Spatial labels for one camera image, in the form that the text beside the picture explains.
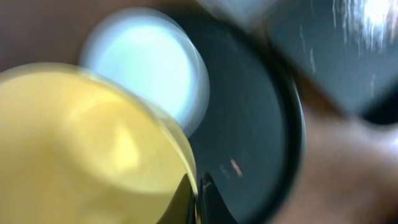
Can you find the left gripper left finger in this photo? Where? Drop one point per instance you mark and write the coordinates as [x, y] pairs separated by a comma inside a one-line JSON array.
[[181, 209]]

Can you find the grey round plate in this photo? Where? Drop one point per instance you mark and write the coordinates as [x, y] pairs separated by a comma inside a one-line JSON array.
[[147, 53]]

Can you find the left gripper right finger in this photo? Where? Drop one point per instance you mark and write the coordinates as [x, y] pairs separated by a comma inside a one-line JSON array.
[[211, 206]]

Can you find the black rectangular tray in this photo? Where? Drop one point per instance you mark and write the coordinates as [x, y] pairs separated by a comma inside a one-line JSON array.
[[348, 48]]

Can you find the round black tray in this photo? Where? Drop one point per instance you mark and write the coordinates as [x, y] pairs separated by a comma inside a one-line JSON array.
[[252, 136]]

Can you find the yellow bowl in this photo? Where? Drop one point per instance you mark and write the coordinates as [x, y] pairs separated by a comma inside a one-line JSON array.
[[78, 149]]

